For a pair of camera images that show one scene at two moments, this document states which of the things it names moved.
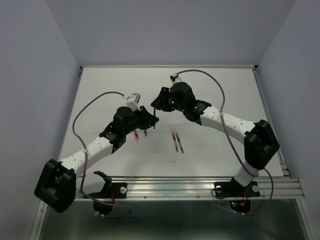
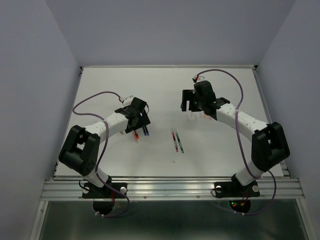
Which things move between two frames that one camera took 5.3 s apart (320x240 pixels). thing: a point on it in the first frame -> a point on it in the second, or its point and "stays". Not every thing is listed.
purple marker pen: x=175 y=141 stays
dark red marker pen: x=154 y=125 -> x=147 y=131
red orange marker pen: x=136 y=136 stays
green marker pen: x=178 y=139 stays
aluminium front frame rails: x=271 y=187 stays
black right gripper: x=160 y=102 -> x=187 y=94
